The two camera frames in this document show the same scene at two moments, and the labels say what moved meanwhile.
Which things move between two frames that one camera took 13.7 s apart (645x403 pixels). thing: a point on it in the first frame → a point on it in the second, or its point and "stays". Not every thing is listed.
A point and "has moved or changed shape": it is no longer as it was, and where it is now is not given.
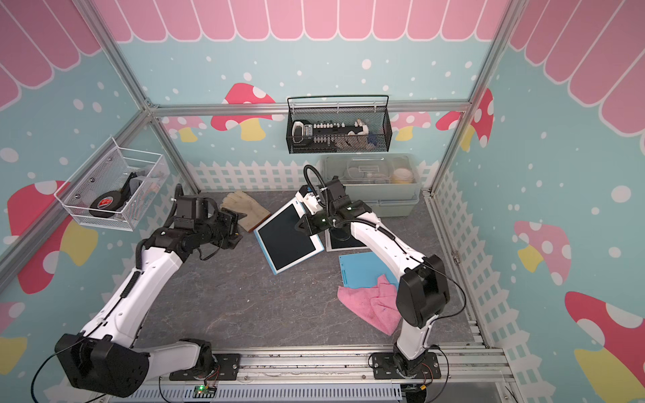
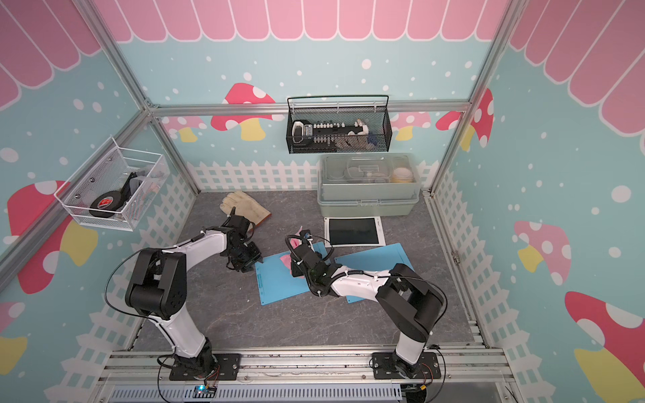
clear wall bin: x=114 y=188 stays
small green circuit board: x=201 y=391 stays
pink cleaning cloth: x=378 y=305 has moved or changed shape
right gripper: x=309 y=228 → x=294 y=269
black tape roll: x=109 y=201 stays
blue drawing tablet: x=282 y=245 → x=275 y=280
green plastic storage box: x=390 y=183 stays
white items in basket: x=331 y=135 stays
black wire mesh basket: x=338 y=123 stays
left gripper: x=230 y=217 → x=246 y=266
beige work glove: x=244 y=204 stays
